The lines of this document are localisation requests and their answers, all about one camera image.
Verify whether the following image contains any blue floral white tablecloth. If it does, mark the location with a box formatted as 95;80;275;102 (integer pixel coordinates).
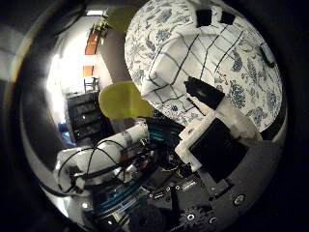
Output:
124;0;284;133

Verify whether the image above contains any ceiling light panel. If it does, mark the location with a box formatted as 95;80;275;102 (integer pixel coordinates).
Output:
85;9;106;17

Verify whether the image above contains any dark wooden chair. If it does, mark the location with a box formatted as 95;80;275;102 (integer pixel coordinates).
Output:
83;76;100;93

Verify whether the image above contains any black cable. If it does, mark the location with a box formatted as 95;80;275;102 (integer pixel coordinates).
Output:
57;138;153;198

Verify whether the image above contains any blue cable bundle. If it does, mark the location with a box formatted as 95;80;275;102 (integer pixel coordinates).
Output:
95;183;147;216

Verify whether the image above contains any black shelf unit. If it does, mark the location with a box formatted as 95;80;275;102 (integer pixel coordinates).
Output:
66;91;113;143

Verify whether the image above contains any white checked cloth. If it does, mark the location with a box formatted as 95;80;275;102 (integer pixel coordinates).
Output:
140;23;246;114

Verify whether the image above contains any green potted plant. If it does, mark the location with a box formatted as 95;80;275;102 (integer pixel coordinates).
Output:
91;14;112;39

